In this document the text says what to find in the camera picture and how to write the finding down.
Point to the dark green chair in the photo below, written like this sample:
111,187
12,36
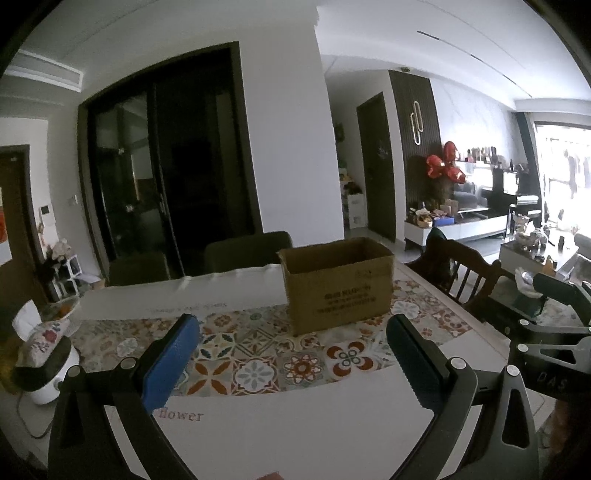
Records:
138,270
249,251

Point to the grey sofa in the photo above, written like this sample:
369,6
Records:
471,196

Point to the red white door poster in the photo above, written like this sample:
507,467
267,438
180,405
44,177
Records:
2,221

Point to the dark slatted wall panel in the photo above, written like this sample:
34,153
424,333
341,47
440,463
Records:
415,184

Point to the brown entrance door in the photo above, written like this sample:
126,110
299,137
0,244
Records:
18,230

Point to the dark interior door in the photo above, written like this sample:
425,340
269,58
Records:
376,175

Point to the ceiling air vent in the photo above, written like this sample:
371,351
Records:
44,74

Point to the white electric cooker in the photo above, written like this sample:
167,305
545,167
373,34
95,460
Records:
46,383

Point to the looped wall lamp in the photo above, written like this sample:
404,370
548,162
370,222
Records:
416,122

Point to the dark cloth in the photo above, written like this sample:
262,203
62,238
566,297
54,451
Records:
438,258

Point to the dark wooden chair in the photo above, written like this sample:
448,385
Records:
475,277

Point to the floral tissue box cover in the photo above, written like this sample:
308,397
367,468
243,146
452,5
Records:
44,339

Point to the white small shelf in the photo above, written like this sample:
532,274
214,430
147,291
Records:
67,277

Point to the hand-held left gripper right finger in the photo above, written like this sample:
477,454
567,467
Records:
413,364

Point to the glass side table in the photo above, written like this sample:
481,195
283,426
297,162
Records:
535,258

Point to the brown cardboard box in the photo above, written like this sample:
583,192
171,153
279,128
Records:
339,290

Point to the plush toy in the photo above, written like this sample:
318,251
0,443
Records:
61,249

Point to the person's right forearm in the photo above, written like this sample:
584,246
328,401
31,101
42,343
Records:
568,443

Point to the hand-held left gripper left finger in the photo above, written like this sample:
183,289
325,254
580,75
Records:
168,364

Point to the red foil balloons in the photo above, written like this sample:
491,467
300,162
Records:
443,164

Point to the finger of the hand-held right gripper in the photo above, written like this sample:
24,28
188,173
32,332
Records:
554,369
554,318

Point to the white intercom panel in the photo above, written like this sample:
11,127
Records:
45,210

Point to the white low cabinet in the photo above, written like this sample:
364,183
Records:
461,228

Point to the dark sliding glass door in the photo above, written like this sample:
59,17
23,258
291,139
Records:
184,161

